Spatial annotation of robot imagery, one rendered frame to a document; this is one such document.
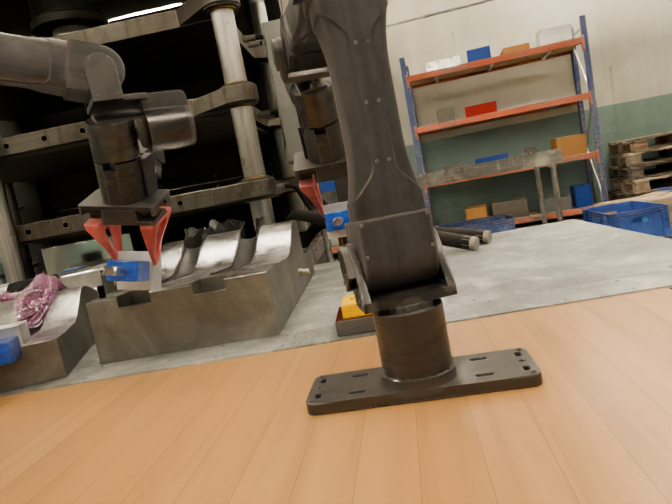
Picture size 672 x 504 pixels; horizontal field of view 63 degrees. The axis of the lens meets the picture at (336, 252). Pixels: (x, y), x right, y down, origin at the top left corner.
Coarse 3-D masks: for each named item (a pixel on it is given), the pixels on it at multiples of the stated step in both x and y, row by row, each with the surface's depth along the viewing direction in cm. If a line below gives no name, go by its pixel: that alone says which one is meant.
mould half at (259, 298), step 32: (288, 224) 105; (224, 256) 99; (256, 256) 97; (288, 256) 94; (160, 288) 78; (256, 288) 75; (288, 288) 89; (96, 320) 77; (128, 320) 77; (160, 320) 77; (192, 320) 76; (224, 320) 76; (256, 320) 76; (128, 352) 77; (160, 352) 77
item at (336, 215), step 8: (328, 208) 86; (336, 208) 86; (344, 208) 86; (328, 216) 82; (336, 216) 82; (344, 216) 82; (328, 224) 83; (336, 224) 78; (344, 224) 82; (328, 232) 87; (336, 232) 87; (344, 232) 87
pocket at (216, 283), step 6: (216, 276) 80; (222, 276) 80; (228, 276) 80; (198, 282) 80; (204, 282) 80; (210, 282) 80; (216, 282) 80; (222, 282) 80; (192, 288) 76; (198, 288) 79; (204, 288) 80; (210, 288) 80; (216, 288) 80; (222, 288) 80
